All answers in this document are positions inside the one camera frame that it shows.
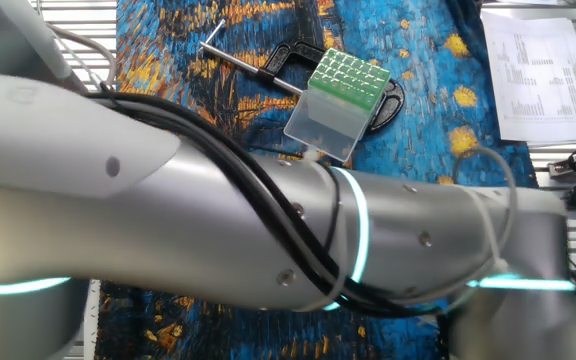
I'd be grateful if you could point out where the translucent tip box green rack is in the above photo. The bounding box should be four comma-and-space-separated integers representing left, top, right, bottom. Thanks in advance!
282, 47, 392, 164

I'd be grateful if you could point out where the black C-clamp steel screw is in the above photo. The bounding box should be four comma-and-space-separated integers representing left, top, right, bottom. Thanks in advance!
198, 18, 406, 134

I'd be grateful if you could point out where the starry night painting cloth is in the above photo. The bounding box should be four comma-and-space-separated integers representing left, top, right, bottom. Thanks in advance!
93, 0, 540, 360

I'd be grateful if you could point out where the white perforated plate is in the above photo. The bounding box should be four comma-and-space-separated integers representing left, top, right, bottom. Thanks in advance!
82, 278, 103, 360

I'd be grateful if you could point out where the printed white paper sheet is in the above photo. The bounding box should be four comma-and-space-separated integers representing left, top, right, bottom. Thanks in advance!
479, 9, 576, 147

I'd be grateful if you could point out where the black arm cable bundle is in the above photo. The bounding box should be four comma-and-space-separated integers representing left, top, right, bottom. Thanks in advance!
86, 88, 450, 320

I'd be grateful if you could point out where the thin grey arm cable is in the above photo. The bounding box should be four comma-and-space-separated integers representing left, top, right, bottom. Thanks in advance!
449, 144, 520, 274

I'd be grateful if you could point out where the thick grey base cable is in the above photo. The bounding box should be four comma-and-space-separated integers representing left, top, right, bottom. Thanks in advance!
41, 21, 118, 94

